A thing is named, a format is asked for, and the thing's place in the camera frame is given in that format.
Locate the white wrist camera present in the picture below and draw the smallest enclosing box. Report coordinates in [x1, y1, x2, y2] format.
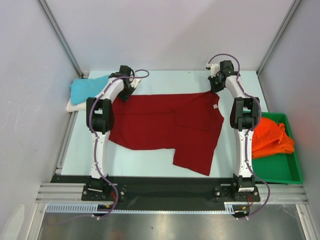
[205, 63, 220, 77]
[128, 77, 142, 89]

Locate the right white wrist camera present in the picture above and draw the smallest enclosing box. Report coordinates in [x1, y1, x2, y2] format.
[205, 63, 220, 77]

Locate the orange t shirt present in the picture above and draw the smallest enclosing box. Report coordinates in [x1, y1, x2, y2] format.
[251, 117, 295, 159]

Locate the left grey cable duct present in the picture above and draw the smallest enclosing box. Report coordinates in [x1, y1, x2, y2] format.
[46, 203, 113, 214]

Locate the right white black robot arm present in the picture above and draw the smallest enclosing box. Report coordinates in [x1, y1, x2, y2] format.
[206, 60, 262, 201]

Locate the left aluminium corner post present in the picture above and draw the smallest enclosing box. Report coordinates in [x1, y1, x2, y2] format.
[36, 0, 84, 78]

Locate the aluminium corner post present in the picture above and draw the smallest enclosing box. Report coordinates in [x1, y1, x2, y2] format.
[256, 0, 303, 77]
[36, 0, 84, 78]

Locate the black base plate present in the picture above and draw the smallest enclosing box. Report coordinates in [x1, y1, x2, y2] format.
[51, 174, 261, 212]

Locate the folded teal t shirt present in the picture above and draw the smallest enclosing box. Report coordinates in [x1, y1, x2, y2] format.
[69, 75, 109, 105]

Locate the dark red t shirt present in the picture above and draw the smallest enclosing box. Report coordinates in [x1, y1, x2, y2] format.
[109, 91, 224, 176]

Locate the green plastic tray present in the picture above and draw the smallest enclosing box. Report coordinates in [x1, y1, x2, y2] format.
[252, 112, 303, 185]

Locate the folded white t shirt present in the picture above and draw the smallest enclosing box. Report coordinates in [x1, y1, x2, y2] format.
[66, 99, 86, 113]

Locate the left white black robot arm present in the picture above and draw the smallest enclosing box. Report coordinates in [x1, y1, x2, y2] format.
[86, 65, 141, 181]

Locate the aluminium frame rail front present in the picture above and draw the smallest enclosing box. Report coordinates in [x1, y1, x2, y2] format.
[35, 183, 309, 205]

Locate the right aluminium corner post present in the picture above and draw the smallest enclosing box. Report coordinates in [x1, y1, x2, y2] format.
[256, 0, 303, 77]

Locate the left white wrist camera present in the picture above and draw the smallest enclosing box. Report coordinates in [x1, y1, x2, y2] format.
[128, 77, 142, 89]

